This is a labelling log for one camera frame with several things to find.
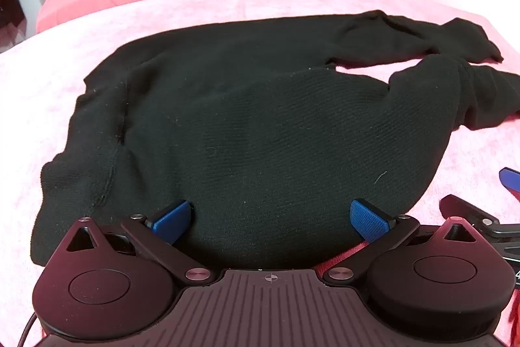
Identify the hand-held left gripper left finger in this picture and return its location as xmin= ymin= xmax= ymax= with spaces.
xmin=61 ymin=200 xmax=212 ymax=287

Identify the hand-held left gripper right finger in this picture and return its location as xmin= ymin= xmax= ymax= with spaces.
xmin=325 ymin=199 xmax=482 ymax=287

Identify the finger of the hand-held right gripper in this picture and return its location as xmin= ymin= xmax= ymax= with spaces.
xmin=440 ymin=195 xmax=501 ymax=229
xmin=498 ymin=167 xmax=520 ymax=205

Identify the pink bed blanket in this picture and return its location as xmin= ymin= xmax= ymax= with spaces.
xmin=0 ymin=0 xmax=520 ymax=347

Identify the black cable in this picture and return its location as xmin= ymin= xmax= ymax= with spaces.
xmin=17 ymin=312 xmax=41 ymax=347

